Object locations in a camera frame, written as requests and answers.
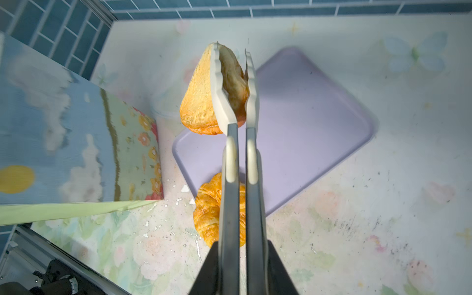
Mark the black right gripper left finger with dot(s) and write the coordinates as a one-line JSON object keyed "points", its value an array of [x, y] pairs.
{"points": [[206, 282]]}

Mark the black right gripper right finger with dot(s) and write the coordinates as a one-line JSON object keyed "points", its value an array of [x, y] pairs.
{"points": [[279, 280]]}

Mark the metal tongs with white tips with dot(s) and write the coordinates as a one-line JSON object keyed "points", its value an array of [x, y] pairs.
{"points": [[229, 228]]}

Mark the ring shaped croissant bread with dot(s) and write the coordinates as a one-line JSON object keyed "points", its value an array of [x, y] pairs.
{"points": [[207, 211]]}

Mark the triangular toast bread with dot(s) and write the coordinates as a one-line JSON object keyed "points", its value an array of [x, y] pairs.
{"points": [[196, 110]]}

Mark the white paper gift bag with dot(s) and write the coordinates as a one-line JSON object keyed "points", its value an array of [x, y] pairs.
{"points": [[68, 147]]}

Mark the lilac plastic tray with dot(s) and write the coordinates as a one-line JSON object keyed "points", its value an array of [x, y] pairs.
{"points": [[307, 125]]}

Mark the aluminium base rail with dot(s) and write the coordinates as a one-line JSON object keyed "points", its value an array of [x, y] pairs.
{"points": [[31, 265]]}

